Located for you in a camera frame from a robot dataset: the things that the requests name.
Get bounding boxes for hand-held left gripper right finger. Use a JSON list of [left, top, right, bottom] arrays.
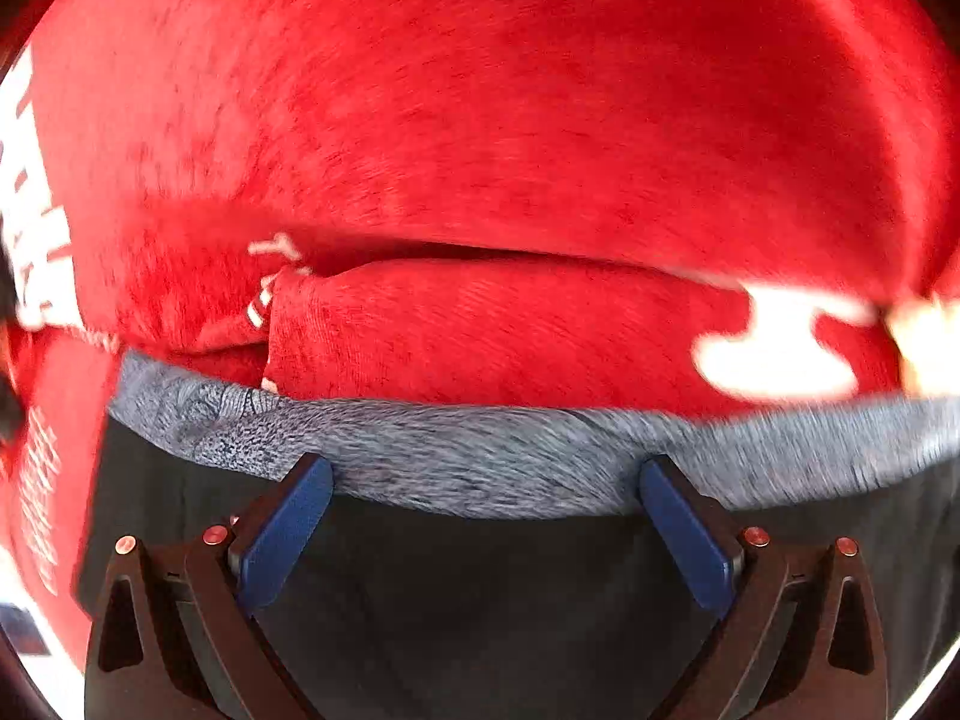
[[639, 454, 890, 720]]

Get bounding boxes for black pants with grey waistband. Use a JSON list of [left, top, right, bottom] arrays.
[[75, 351, 960, 720]]

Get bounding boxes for folded red printed cloth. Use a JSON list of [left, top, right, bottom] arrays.
[[259, 253, 905, 421]]

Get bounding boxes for red printed blanket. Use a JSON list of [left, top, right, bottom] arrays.
[[0, 0, 960, 680]]

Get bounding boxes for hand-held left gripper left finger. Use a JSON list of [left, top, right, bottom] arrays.
[[84, 453, 335, 720]]

